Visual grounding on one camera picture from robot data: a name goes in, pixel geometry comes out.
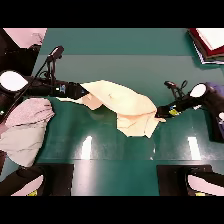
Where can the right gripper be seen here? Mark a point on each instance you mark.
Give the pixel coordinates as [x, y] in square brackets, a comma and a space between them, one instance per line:
[164, 111]

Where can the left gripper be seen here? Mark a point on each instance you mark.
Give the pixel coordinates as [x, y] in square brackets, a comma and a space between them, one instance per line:
[77, 90]

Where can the cream shirt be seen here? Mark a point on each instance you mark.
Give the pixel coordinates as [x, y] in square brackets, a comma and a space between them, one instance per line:
[126, 103]

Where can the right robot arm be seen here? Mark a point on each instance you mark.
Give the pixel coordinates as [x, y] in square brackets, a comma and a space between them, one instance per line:
[206, 96]

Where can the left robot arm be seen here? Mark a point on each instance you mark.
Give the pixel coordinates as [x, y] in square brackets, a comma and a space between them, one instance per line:
[40, 87]

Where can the pink-grey garment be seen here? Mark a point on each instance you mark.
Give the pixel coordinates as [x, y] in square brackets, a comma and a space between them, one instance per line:
[31, 111]

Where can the light grey garment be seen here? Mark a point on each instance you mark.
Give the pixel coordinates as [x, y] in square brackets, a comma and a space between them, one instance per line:
[23, 143]

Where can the white garment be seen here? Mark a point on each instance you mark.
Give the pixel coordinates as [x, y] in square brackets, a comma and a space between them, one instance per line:
[213, 36]

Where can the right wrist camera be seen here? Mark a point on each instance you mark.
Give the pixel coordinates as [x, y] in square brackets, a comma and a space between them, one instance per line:
[175, 87]

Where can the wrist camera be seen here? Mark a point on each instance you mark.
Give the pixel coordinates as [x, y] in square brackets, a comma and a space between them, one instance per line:
[55, 53]
[175, 87]

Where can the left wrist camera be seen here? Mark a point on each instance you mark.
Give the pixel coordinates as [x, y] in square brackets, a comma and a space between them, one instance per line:
[55, 53]

